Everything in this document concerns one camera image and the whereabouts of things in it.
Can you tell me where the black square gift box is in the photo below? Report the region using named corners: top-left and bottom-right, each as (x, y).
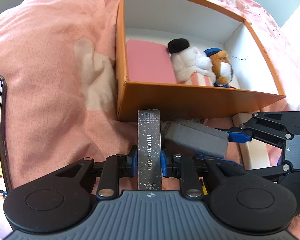
top-left (161, 119), bottom-right (229, 159)

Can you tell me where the red panda sailor plush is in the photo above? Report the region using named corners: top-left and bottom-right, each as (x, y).
top-left (204, 48), bottom-right (234, 88)

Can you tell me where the pink patterned duvet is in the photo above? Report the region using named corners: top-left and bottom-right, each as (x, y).
top-left (0, 0), bottom-right (300, 240)

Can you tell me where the orange cardboard box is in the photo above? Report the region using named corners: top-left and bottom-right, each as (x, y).
top-left (116, 0), bottom-right (285, 122)

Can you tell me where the white plush toy black hat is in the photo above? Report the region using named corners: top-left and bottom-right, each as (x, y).
top-left (167, 38), bottom-right (216, 87)

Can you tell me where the black photo card box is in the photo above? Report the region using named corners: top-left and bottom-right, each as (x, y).
top-left (138, 109), bottom-right (162, 191)

